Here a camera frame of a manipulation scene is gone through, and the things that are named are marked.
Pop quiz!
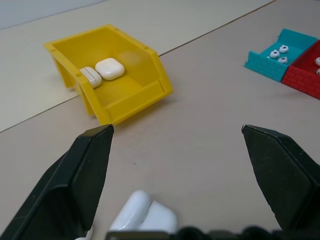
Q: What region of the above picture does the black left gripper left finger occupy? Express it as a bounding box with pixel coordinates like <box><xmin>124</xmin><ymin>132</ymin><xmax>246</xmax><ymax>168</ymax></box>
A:
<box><xmin>0</xmin><ymin>123</ymin><xmax>115</xmax><ymax>240</ymax></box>

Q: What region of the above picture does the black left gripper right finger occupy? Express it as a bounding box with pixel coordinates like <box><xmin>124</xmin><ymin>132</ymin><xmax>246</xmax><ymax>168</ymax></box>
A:
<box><xmin>241</xmin><ymin>124</ymin><xmax>320</xmax><ymax>232</ymax></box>

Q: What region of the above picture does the white earbud case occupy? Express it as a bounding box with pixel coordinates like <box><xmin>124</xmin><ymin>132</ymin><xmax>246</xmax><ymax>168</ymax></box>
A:
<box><xmin>94</xmin><ymin>57</ymin><xmax>125</xmax><ymax>81</ymax></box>
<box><xmin>108</xmin><ymin>190</ymin><xmax>179</xmax><ymax>235</ymax></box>
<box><xmin>79</xmin><ymin>66</ymin><xmax>103</xmax><ymax>89</ymax></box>

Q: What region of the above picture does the yellow plastic bin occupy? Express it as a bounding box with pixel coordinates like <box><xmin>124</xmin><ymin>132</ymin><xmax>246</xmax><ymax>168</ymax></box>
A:
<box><xmin>43</xmin><ymin>23</ymin><xmax>174</xmax><ymax>126</ymax></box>

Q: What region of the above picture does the red brick-pattern tray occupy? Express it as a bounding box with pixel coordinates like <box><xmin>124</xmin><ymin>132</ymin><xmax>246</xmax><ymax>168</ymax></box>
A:
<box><xmin>280</xmin><ymin>38</ymin><xmax>320</xmax><ymax>100</ymax></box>

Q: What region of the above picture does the teal brick-pattern tray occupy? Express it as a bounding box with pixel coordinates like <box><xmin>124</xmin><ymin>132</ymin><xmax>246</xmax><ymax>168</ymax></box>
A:
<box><xmin>244</xmin><ymin>28</ymin><xmax>319</xmax><ymax>83</ymax></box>

